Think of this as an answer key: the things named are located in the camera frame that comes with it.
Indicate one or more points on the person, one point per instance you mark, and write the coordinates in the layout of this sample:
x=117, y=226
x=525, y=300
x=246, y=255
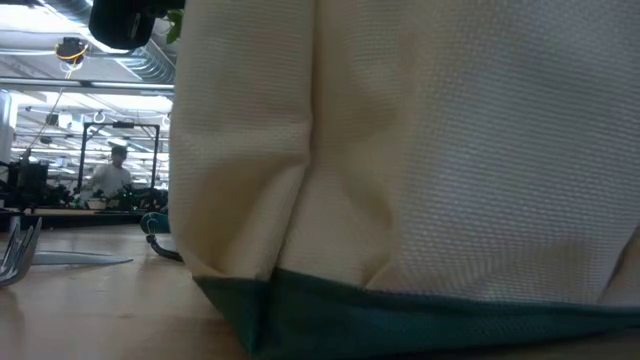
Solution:
x=110, y=177

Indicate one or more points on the black monitor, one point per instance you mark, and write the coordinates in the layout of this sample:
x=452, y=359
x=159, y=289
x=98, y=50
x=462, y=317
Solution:
x=30, y=180

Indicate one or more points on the black background robot arm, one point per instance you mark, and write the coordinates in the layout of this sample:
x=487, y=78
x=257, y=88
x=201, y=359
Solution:
x=145, y=197

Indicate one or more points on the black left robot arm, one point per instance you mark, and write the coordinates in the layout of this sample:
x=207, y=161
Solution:
x=125, y=22

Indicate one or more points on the beige green gardening bag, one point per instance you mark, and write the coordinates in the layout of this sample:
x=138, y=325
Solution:
x=400, y=150

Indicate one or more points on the black background rig frame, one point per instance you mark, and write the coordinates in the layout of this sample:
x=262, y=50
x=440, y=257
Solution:
x=82, y=150

